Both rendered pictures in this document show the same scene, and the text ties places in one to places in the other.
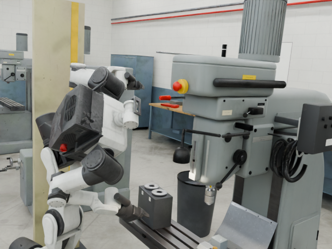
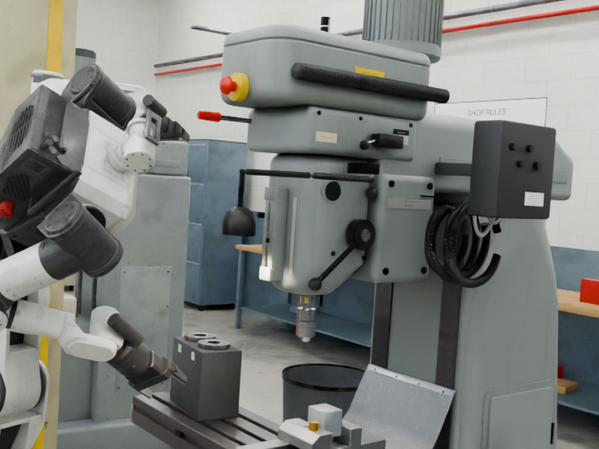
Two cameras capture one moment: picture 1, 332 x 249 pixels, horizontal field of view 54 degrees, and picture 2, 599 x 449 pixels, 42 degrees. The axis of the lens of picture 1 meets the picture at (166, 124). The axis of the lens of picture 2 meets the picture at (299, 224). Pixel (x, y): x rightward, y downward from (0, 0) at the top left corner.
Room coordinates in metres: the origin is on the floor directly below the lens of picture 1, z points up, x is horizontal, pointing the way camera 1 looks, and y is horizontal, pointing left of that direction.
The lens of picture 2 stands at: (-0.34, -0.20, 1.56)
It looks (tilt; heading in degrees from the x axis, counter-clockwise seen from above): 3 degrees down; 0
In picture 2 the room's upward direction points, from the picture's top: 4 degrees clockwise
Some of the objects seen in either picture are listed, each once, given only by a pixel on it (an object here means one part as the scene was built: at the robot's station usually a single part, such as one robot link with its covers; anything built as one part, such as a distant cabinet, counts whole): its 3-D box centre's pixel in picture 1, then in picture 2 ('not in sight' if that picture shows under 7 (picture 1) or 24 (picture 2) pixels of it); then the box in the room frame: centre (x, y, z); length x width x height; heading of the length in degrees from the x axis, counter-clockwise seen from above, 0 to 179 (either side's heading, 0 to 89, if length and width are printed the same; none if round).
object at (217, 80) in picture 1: (252, 83); (375, 85); (1.40, -0.35, 1.79); 0.45 x 0.04 x 0.04; 128
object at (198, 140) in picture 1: (196, 156); (274, 233); (1.42, -0.15, 1.45); 0.04 x 0.04 x 0.21; 38
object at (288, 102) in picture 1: (280, 106); (458, 157); (1.80, -0.63, 1.66); 0.80 x 0.23 x 0.20; 128
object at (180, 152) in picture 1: (181, 154); (239, 220); (1.34, -0.08, 1.47); 0.07 x 0.07 x 0.06
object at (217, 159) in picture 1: (215, 148); (314, 224); (1.49, -0.24, 1.47); 0.21 x 0.19 x 0.32; 38
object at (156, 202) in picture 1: (154, 204); (204, 373); (1.84, 0.04, 1.01); 0.22 x 0.12 x 0.20; 30
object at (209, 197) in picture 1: (209, 196); (306, 323); (1.49, -0.24, 1.23); 0.05 x 0.05 x 0.06
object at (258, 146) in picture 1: (241, 145); (373, 224); (1.61, -0.39, 1.47); 0.24 x 0.19 x 0.26; 38
